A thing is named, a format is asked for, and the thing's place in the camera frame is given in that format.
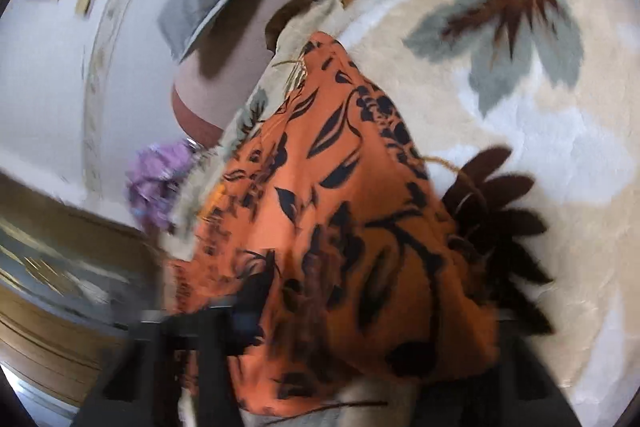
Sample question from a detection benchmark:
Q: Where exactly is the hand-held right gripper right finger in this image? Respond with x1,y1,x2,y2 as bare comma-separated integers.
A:
420,314,583,427

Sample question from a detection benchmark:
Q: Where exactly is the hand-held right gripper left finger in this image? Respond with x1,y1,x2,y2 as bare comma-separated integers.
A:
87,274,273,427

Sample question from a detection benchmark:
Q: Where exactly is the orange black floral garment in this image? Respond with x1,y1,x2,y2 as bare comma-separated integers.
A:
167,32,501,415

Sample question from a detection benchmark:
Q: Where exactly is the purple floral cloth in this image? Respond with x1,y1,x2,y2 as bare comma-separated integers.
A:
125,141,201,233

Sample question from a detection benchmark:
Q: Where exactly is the wooden door with glass panel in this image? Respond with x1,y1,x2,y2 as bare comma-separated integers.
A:
0,172,168,418

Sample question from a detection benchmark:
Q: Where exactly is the pink bolster cushion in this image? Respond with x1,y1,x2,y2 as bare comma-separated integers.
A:
171,0,346,148

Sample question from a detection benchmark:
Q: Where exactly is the cream leaf-print blanket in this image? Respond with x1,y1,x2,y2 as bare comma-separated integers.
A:
175,0,636,427

